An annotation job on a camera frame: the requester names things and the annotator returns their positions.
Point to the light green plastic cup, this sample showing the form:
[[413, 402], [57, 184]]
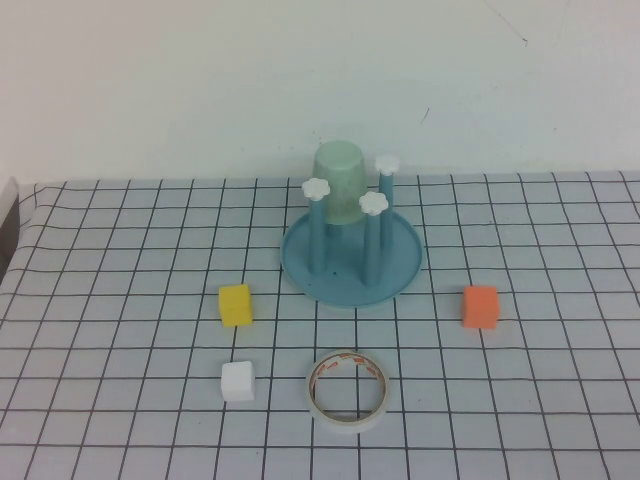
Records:
[[340, 180]]

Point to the yellow foam cube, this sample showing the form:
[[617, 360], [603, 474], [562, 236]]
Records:
[[235, 307]]

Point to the blue cup stand white caps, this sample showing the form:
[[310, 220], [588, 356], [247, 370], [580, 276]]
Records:
[[350, 285]]

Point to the white tape roll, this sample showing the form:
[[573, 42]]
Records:
[[345, 425]]

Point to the white black-grid tablecloth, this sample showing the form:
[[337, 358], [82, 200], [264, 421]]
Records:
[[150, 250]]

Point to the orange foam cube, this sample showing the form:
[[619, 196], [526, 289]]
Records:
[[481, 307]]

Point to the white foam cube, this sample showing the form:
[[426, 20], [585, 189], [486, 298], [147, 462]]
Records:
[[238, 382]]

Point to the grey white table edge fixture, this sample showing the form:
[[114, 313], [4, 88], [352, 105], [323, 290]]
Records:
[[9, 220]]

